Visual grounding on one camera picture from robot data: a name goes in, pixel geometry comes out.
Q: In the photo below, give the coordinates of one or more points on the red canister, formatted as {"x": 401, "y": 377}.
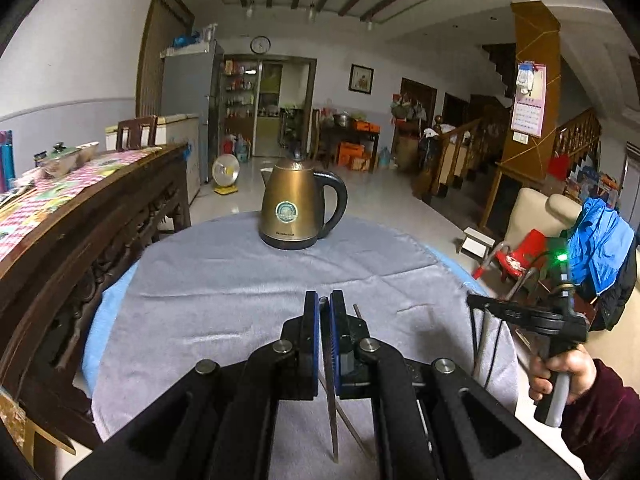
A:
{"x": 228, "y": 144}

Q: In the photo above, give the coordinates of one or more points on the dark wooden chair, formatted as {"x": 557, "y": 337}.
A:
{"x": 317, "y": 135}
{"x": 136, "y": 132}

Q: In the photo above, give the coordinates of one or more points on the blue jacket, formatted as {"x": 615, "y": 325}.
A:
{"x": 600, "y": 245}

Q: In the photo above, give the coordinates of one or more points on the beige sofa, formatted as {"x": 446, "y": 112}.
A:
{"x": 535, "y": 215}

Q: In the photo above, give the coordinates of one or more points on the wooden stair railing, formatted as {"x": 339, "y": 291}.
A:
{"x": 465, "y": 155}

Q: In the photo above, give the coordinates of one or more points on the clear plastic bottle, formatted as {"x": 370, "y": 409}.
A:
{"x": 209, "y": 34}

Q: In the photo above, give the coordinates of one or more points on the pink wall calendar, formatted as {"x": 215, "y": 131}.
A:
{"x": 530, "y": 115}

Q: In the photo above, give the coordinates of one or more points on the round wall clock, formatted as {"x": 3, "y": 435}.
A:
{"x": 260, "y": 44}

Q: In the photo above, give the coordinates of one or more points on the white step stool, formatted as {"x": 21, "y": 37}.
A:
{"x": 475, "y": 242}

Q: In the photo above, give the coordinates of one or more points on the white chest freezer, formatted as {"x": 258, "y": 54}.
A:
{"x": 175, "y": 130}

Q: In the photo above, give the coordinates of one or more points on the dark wooden side table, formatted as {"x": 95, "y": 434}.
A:
{"x": 350, "y": 135}

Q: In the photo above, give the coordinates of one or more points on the kitchen sliding door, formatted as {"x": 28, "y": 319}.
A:
{"x": 282, "y": 105}

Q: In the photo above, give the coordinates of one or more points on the white hanging bag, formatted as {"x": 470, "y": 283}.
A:
{"x": 525, "y": 79}

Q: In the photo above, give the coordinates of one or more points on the wall light switch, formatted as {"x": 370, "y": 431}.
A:
{"x": 520, "y": 138}

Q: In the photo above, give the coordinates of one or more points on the gold floral mat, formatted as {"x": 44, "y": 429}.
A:
{"x": 11, "y": 420}

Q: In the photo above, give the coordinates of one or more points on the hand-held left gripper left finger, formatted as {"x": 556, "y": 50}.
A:
{"x": 312, "y": 350}

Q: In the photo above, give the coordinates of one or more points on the framed wall picture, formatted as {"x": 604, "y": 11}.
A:
{"x": 361, "y": 79}

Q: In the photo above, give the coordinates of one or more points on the red hanging decoration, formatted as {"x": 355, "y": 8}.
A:
{"x": 557, "y": 167}

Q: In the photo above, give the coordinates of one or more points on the dark wooden door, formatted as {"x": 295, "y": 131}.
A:
{"x": 456, "y": 107}
{"x": 420, "y": 87}

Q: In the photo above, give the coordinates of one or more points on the blue water jug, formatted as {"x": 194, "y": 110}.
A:
{"x": 383, "y": 159}
{"x": 242, "y": 149}

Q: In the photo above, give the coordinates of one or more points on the brown curtain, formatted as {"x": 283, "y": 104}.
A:
{"x": 160, "y": 50}

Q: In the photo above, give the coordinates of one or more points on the blue thermos bottle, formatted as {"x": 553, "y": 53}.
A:
{"x": 7, "y": 160}

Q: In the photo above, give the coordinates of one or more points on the metal basin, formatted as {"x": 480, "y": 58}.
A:
{"x": 341, "y": 120}

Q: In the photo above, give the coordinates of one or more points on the carved dark wooden table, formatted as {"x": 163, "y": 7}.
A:
{"x": 75, "y": 265}

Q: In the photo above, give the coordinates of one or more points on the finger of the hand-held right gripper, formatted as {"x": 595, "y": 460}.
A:
{"x": 500, "y": 310}

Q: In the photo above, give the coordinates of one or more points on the glass display cabinet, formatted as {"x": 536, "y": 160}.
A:
{"x": 239, "y": 100}

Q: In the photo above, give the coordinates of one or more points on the flat orange box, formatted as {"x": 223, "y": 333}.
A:
{"x": 364, "y": 125}

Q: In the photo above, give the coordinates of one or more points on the grey table cloth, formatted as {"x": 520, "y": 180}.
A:
{"x": 225, "y": 300}

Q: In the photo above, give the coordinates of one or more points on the red plastic child chair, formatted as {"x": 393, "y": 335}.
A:
{"x": 525, "y": 250}

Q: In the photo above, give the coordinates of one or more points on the round heater yellow base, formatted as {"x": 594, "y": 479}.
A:
{"x": 225, "y": 170}

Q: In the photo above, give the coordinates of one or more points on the person's right hand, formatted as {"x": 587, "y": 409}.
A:
{"x": 582, "y": 375}

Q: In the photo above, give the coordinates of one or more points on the gold electric kettle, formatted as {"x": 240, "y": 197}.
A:
{"x": 292, "y": 200}

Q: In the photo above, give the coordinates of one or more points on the hanging bags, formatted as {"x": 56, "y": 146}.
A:
{"x": 407, "y": 107}

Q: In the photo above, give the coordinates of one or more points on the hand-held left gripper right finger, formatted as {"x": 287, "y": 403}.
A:
{"x": 337, "y": 350}

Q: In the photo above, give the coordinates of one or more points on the blue plastic bag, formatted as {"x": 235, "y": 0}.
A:
{"x": 186, "y": 40}

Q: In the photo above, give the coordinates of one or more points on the person's right forearm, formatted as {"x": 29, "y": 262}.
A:
{"x": 610, "y": 420}

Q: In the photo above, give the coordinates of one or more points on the white ceramic bowl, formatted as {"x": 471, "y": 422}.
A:
{"x": 87, "y": 152}

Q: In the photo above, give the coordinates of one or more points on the pink checked tablecloth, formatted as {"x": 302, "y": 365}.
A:
{"x": 50, "y": 195}

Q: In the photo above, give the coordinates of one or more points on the orange cardboard boxes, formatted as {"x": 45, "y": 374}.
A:
{"x": 354, "y": 156}

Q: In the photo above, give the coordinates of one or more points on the grey refrigerator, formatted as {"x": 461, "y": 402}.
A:
{"x": 185, "y": 90}

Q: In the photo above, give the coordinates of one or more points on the bowl with glass lid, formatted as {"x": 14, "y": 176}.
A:
{"x": 59, "y": 160}

